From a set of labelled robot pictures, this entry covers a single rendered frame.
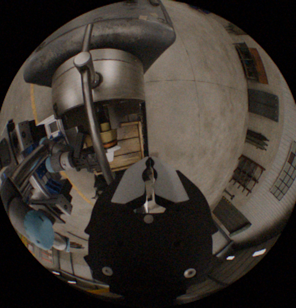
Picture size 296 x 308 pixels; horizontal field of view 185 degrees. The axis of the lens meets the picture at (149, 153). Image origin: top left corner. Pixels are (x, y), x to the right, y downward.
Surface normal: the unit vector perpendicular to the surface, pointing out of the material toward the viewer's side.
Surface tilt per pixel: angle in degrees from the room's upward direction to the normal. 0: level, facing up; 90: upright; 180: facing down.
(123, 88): 29
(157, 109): 0
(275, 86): 90
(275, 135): 90
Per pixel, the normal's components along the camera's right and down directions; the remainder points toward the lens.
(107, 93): 0.57, 0.34
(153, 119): 0.32, 0.42
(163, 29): 0.32, 0.76
